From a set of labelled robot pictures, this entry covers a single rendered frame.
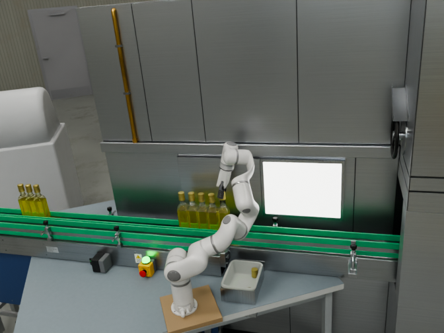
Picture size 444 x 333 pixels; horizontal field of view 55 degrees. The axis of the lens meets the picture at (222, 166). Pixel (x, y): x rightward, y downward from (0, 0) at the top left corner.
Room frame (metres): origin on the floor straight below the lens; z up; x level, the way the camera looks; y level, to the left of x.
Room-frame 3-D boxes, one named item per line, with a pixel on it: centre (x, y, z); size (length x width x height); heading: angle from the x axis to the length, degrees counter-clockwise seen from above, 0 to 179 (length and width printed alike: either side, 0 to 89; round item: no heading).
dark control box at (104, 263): (2.03, 0.72, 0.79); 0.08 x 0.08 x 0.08; 72
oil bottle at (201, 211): (2.05, 0.12, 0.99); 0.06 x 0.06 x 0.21; 71
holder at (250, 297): (1.78, -0.06, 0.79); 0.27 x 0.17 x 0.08; 162
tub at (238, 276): (1.76, -0.05, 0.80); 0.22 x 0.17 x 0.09; 162
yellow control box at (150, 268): (1.95, 0.46, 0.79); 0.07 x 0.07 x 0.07; 72
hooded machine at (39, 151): (3.97, 1.87, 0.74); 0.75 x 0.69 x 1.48; 12
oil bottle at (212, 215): (2.03, 0.07, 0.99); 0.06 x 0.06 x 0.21; 72
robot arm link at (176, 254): (1.62, 0.24, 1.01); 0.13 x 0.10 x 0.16; 176
